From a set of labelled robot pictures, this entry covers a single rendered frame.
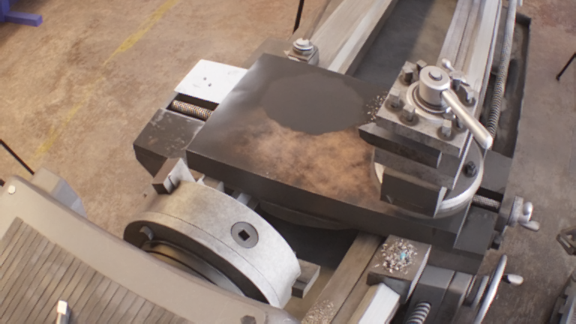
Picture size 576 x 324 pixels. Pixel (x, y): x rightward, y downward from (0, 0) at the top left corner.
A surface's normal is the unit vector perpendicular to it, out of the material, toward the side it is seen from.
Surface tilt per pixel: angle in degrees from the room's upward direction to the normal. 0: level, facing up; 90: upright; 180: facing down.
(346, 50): 48
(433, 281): 0
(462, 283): 0
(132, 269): 0
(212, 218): 13
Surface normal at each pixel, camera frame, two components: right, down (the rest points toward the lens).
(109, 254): -0.03, -0.72
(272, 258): 0.72, -0.18
